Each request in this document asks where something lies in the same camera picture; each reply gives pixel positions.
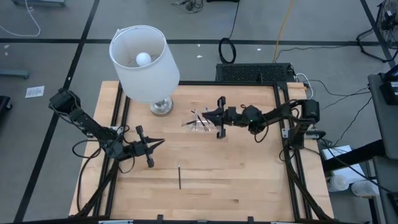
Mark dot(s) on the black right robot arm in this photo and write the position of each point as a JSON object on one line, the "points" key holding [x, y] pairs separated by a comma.
{"points": [[308, 110]]}

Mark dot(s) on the black aluminium table frame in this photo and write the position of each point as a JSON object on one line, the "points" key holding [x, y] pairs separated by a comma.
{"points": [[199, 83]]}

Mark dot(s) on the black frame clamp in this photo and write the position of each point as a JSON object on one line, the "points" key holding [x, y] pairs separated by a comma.
{"points": [[250, 219]]}

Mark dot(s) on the white roll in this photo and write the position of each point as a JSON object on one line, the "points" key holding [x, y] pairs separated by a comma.
{"points": [[339, 183], [365, 189]]}

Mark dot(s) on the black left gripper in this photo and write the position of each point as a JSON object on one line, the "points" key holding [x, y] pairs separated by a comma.
{"points": [[138, 149]]}

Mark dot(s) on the clear acrylic organizer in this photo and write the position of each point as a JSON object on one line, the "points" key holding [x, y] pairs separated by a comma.
{"points": [[194, 128]]}

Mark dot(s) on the black device with labels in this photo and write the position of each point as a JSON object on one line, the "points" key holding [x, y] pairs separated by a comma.
{"points": [[390, 90]]}

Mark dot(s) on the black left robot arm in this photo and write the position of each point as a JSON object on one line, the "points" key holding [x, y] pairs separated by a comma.
{"points": [[62, 101]]}

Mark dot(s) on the black floor fan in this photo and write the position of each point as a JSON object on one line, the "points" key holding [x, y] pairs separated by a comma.
{"points": [[387, 18]]}

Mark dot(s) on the white shade silver table lamp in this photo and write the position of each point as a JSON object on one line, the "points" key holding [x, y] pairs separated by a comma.
{"points": [[149, 81]]}

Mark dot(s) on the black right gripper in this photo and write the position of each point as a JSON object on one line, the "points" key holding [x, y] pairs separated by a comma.
{"points": [[231, 116]]}

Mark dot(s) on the white paper sheet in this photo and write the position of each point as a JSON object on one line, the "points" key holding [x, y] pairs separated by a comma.
{"points": [[35, 92]]}

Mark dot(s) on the black perforated computer case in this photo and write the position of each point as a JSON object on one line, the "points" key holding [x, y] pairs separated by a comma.
{"points": [[255, 73]]}

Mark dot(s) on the grey desk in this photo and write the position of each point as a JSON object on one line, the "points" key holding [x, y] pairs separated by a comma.
{"points": [[381, 124]]}

